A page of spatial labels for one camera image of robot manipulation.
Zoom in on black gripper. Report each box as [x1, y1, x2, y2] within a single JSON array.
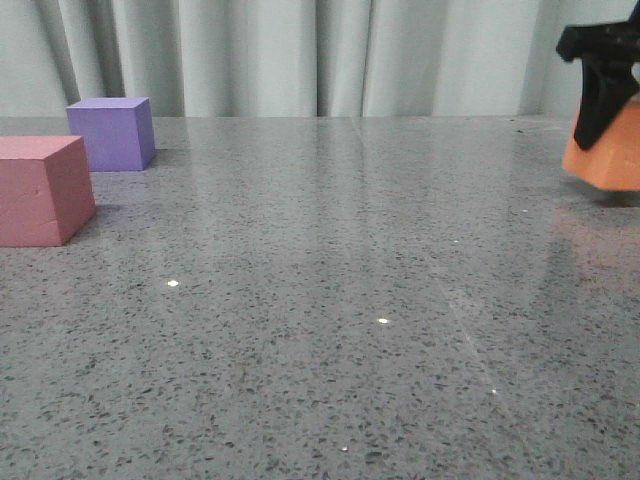
[[556, 12, 639, 150]]

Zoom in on orange foam cube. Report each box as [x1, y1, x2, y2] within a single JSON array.
[[562, 98, 639, 191]]

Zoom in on light grey curtain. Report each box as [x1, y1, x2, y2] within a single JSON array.
[[1, 1, 633, 117]]

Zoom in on purple foam cube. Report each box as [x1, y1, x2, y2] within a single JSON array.
[[66, 97, 156, 172]]

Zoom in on pink foam cube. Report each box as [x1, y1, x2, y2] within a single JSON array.
[[1, 136, 96, 247]]

